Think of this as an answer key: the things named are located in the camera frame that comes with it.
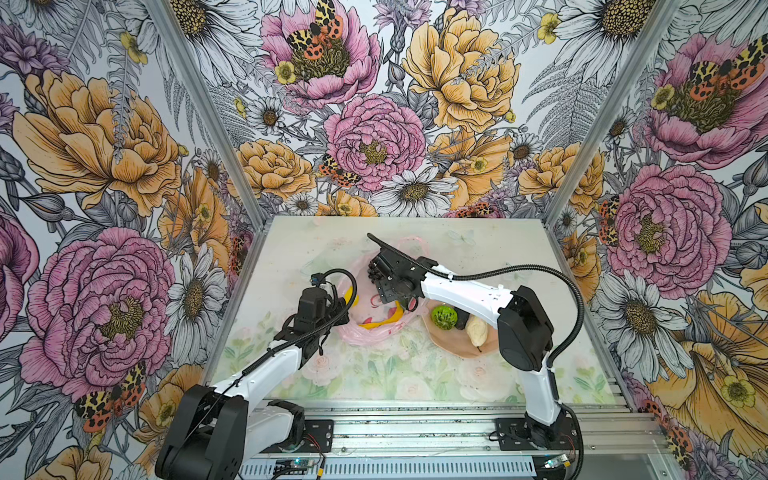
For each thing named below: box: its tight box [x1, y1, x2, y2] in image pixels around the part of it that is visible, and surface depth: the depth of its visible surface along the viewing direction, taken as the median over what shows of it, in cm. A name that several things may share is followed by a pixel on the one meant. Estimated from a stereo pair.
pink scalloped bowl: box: [421, 298, 499, 358], surface depth 91 cm
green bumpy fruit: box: [431, 305, 458, 330], surface depth 89 cm
